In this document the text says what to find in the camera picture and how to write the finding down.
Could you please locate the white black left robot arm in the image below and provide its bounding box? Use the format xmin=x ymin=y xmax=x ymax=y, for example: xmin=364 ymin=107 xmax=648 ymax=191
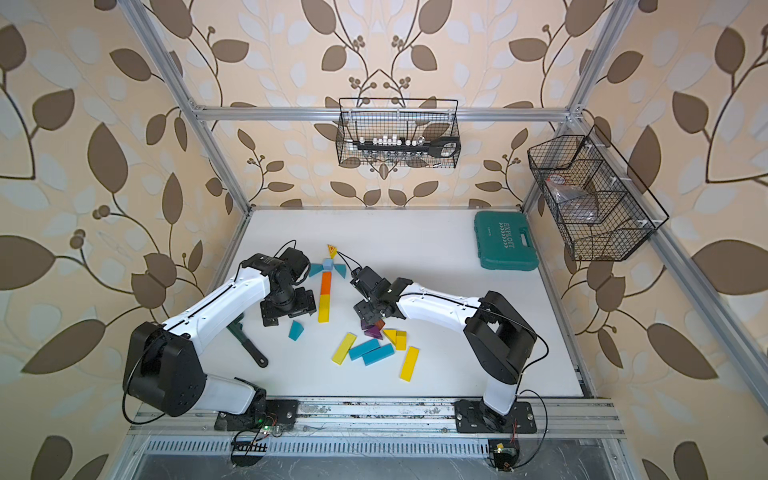
xmin=123 ymin=247 xmax=316 ymax=417

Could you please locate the black wire basket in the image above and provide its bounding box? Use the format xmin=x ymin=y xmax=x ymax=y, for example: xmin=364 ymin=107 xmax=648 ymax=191
xmin=335 ymin=96 xmax=461 ymax=169
xmin=527 ymin=126 xmax=670 ymax=262

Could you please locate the green plastic tool case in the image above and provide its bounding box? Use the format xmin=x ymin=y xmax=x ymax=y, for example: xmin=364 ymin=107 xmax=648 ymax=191
xmin=474 ymin=210 xmax=539 ymax=271

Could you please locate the yellow-green rectangular block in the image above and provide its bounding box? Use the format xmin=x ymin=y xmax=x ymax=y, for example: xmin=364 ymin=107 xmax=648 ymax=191
xmin=332 ymin=333 xmax=357 ymax=365

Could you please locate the yellow rectangular block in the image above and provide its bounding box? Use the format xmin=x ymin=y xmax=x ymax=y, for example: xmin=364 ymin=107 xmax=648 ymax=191
xmin=318 ymin=294 xmax=331 ymax=324
xmin=399 ymin=347 xmax=420 ymax=382

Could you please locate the aluminium front rail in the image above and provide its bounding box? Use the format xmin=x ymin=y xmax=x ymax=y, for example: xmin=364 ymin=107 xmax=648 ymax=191
xmin=127 ymin=394 xmax=626 ymax=442

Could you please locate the orange rectangular block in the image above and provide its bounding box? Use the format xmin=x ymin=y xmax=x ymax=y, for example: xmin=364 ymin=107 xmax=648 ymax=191
xmin=320 ymin=271 xmax=332 ymax=296

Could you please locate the yellow triangular prism block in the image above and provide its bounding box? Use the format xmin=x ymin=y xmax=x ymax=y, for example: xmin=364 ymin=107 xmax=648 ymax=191
xmin=395 ymin=331 xmax=407 ymax=351
xmin=382 ymin=329 xmax=397 ymax=345

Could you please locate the black wire basket back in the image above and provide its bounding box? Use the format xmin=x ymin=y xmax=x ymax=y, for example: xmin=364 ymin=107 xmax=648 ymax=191
xmin=335 ymin=96 xmax=461 ymax=169

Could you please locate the socket set rail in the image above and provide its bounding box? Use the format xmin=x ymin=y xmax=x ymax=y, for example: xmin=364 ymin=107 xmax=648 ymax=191
xmin=349 ymin=137 xmax=461 ymax=159

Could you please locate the teal triangular prism block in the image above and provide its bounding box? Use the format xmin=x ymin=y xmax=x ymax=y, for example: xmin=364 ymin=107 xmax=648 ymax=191
xmin=308 ymin=263 xmax=324 ymax=277
xmin=289 ymin=320 xmax=304 ymax=341
xmin=333 ymin=264 xmax=347 ymax=278

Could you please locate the aluminium frame post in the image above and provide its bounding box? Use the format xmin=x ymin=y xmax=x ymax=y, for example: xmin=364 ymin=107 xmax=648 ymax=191
xmin=521 ymin=0 xmax=640 ymax=214

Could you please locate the black wire basket right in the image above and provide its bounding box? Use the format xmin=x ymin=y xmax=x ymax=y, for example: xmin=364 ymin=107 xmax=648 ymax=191
xmin=527 ymin=126 xmax=670 ymax=262

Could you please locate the teal rectangular block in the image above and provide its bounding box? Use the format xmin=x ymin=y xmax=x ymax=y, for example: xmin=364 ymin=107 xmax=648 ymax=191
xmin=362 ymin=344 xmax=396 ymax=366
xmin=348 ymin=339 xmax=380 ymax=361

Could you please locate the plastic bag in basket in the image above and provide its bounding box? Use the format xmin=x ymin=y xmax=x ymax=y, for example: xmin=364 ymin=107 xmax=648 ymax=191
xmin=545 ymin=174 xmax=599 ymax=224

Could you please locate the dark green pipe wrench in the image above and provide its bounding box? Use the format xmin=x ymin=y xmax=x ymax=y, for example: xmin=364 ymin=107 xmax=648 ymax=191
xmin=227 ymin=313 xmax=269 ymax=368

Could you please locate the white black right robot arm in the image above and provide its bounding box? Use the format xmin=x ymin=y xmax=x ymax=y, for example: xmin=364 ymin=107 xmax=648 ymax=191
xmin=351 ymin=267 xmax=539 ymax=418

